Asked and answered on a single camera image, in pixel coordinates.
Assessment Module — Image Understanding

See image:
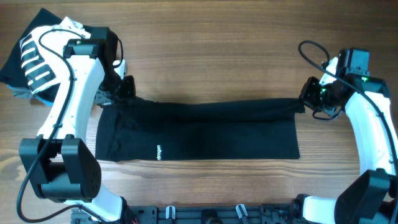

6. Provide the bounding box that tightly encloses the black t-shirt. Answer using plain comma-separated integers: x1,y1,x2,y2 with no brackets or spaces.
95,98,305,162

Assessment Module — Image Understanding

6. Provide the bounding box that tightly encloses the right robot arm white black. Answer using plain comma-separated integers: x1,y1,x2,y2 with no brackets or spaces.
300,49,397,223

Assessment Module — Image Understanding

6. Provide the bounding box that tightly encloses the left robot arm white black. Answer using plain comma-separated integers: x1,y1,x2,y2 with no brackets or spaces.
16,39,138,223

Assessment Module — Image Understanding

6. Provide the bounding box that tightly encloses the grey folded shirt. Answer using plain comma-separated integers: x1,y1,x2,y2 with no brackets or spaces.
7,85,34,99

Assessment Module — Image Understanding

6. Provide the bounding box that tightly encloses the blue folded shirt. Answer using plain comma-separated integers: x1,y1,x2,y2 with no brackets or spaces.
6,85,55,107

